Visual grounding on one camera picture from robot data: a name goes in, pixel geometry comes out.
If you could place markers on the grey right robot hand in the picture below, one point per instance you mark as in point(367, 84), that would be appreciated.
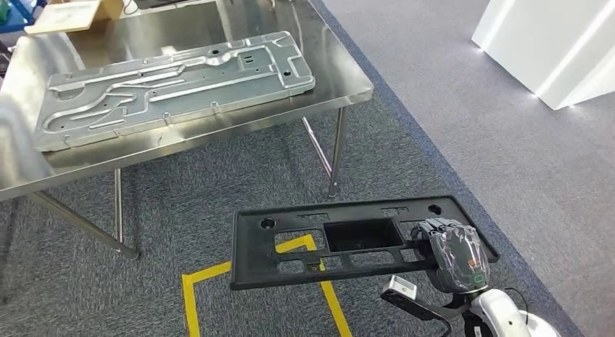
point(459, 258)

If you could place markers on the black plastic panel part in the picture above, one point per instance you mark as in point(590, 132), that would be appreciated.
point(254, 258)

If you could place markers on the stainless steel workbench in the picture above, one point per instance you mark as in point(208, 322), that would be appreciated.
point(331, 71)

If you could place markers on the white display plinth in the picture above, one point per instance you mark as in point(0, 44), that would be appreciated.
point(543, 42)

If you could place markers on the yellow floor tape square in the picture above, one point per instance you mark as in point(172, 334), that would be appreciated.
point(190, 296)

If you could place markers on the stamped metal panel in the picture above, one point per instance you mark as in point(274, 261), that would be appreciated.
point(192, 99)

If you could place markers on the cardboard box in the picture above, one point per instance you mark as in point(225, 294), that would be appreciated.
point(72, 13)

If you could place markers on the blue storage rack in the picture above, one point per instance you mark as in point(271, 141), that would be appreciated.
point(21, 10)

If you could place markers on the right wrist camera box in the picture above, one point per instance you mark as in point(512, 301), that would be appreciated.
point(401, 289)

